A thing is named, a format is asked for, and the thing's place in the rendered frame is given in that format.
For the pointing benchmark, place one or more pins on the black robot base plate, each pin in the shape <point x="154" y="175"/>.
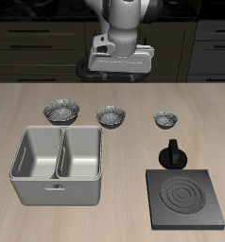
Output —
<point x="86" y="71"/>

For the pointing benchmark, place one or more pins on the small grey speckled bowl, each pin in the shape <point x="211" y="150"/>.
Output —
<point x="165" y="119"/>

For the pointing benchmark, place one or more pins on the medium grey speckled bowl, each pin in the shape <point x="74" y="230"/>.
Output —
<point x="111" y="116"/>

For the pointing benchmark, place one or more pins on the white two-bin basket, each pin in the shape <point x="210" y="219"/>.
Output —
<point x="56" y="165"/>

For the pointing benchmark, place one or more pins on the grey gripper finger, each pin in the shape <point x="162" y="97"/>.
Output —
<point x="103" y="75"/>
<point x="132" y="76"/>

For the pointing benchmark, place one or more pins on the dark grey stove plate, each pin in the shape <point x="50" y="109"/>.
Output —
<point x="183" y="198"/>

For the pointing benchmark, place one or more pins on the large grey speckled bowl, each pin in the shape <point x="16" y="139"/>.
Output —
<point x="61" y="111"/>

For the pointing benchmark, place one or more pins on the dark kitchen cupboards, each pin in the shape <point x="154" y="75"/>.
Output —
<point x="38" y="50"/>

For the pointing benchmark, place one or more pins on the round black stove knob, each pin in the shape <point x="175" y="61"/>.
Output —
<point x="173" y="156"/>

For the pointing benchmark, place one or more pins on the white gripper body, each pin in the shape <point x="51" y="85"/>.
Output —
<point x="120" y="63"/>

